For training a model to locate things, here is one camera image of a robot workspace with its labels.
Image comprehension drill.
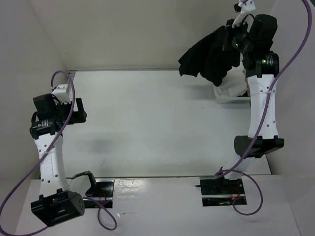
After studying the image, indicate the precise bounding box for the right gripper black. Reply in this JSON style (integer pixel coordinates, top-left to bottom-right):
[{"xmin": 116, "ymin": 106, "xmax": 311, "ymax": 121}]
[{"xmin": 217, "ymin": 16, "xmax": 254, "ymax": 54}]

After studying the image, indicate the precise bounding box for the black skirt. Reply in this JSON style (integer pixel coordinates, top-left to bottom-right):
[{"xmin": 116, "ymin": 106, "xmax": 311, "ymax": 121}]
[{"xmin": 178, "ymin": 26, "xmax": 241, "ymax": 87}]

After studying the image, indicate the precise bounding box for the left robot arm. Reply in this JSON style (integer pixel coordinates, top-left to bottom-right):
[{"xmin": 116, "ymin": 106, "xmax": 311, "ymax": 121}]
[{"xmin": 30, "ymin": 93, "xmax": 87, "ymax": 227}]

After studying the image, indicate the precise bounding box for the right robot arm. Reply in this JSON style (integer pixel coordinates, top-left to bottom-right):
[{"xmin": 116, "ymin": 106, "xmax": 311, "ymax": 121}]
[{"xmin": 215, "ymin": 13, "xmax": 284, "ymax": 193}]

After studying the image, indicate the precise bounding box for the white skirt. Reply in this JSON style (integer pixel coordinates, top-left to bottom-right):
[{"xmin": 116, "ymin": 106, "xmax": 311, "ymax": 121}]
[{"xmin": 213, "ymin": 66, "xmax": 248, "ymax": 98}]

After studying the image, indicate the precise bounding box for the white plastic basket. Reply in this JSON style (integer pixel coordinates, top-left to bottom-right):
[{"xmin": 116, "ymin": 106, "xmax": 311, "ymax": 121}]
[{"xmin": 212, "ymin": 66, "xmax": 252, "ymax": 105}]

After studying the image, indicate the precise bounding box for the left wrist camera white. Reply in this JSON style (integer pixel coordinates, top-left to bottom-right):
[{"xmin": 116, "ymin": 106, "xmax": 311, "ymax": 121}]
[{"xmin": 51, "ymin": 84, "xmax": 71, "ymax": 104}]

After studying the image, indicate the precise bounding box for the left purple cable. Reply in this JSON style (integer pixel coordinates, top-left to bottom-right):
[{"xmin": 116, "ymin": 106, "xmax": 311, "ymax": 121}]
[{"xmin": 0, "ymin": 70, "xmax": 118, "ymax": 236}]

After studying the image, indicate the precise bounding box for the purple cable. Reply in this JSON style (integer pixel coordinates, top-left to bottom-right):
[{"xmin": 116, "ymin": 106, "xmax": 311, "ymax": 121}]
[
  {"xmin": 214, "ymin": 0, "xmax": 315, "ymax": 216},
  {"xmin": 0, "ymin": 70, "xmax": 118, "ymax": 236}
]

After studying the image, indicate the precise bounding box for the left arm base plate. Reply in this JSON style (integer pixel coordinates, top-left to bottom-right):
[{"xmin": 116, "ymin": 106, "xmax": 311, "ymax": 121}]
[{"xmin": 84, "ymin": 178, "xmax": 115, "ymax": 208}]

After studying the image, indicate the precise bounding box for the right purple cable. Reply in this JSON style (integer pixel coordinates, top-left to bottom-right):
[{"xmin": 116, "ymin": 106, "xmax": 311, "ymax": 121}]
[{"xmin": 214, "ymin": 0, "xmax": 315, "ymax": 216}]

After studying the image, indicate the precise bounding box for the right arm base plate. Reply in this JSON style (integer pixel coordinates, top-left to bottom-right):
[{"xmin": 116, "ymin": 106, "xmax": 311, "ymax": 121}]
[{"xmin": 195, "ymin": 177, "xmax": 247, "ymax": 207}]

